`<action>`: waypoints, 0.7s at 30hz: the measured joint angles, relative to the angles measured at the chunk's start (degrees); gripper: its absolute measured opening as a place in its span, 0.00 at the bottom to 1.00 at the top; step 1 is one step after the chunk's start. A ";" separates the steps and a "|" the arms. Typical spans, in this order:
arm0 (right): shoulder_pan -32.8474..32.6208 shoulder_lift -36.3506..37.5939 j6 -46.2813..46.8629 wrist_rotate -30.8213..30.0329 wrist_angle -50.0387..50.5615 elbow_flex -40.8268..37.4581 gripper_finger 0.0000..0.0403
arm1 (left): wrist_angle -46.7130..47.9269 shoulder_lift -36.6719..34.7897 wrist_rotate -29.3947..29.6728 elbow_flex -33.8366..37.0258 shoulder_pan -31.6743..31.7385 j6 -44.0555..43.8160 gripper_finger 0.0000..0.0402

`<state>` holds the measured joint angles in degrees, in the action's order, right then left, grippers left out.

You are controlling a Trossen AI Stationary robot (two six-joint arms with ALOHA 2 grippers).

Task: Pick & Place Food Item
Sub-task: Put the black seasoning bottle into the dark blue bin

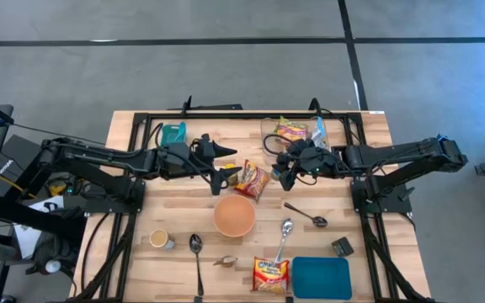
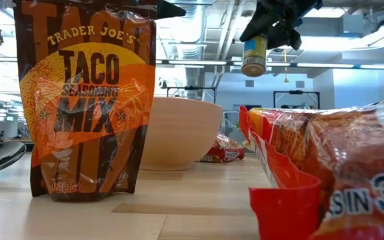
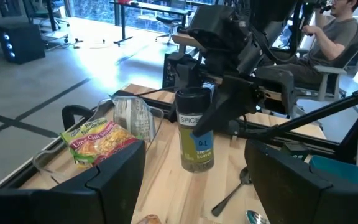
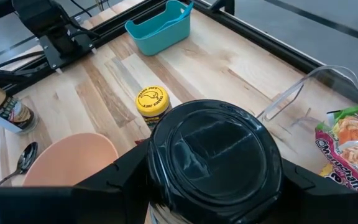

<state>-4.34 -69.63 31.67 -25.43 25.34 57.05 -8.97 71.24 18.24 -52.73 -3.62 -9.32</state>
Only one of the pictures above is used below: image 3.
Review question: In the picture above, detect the grey office chair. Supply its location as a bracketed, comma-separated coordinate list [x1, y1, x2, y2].
[290, 15, 358, 103]

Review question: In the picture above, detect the black standing desk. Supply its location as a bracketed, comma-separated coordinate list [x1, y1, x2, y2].
[109, 0, 194, 47]

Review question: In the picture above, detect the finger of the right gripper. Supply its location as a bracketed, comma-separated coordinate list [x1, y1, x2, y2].
[178, 55, 208, 91]
[193, 76, 260, 138]

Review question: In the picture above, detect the blue ramen packet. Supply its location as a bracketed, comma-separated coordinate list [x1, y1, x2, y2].
[112, 95, 155, 141]

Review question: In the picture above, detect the black cable loop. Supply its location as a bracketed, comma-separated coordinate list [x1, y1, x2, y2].
[61, 105, 95, 131]

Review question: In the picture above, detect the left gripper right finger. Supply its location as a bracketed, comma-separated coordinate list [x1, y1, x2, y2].
[245, 139, 358, 224]

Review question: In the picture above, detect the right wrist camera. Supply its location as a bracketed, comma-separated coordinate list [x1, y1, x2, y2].
[187, 4, 252, 47]

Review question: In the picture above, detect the teal plastic tray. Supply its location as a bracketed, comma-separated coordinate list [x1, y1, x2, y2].
[308, 154, 358, 191]

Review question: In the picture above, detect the small metal spoon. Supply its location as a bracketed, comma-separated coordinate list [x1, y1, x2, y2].
[211, 166, 253, 218]

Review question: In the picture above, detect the black office chair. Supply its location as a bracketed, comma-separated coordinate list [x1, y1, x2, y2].
[155, 14, 181, 44]

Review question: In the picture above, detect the silver metal spoon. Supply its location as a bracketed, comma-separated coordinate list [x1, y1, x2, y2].
[245, 210, 272, 224]

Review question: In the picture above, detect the black box under desk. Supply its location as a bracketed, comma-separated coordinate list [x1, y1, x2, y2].
[162, 52, 180, 90]

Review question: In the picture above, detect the green lime chili ramen packet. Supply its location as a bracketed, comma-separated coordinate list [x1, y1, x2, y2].
[60, 117, 139, 170]

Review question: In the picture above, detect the clear plastic container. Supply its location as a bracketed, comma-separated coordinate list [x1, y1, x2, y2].
[32, 95, 165, 184]

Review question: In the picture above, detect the person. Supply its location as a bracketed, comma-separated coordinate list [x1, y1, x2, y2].
[268, 0, 358, 86]

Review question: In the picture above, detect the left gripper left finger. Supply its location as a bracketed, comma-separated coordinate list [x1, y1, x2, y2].
[0, 139, 146, 224]

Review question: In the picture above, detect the black computer tower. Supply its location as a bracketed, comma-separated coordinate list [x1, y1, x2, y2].
[0, 23, 47, 65]

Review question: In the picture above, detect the wooden desk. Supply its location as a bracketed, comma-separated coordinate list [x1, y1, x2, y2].
[171, 30, 208, 54]

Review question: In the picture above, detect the thyme spice jar black cap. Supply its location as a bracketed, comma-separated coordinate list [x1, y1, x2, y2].
[175, 87, 216, 174]

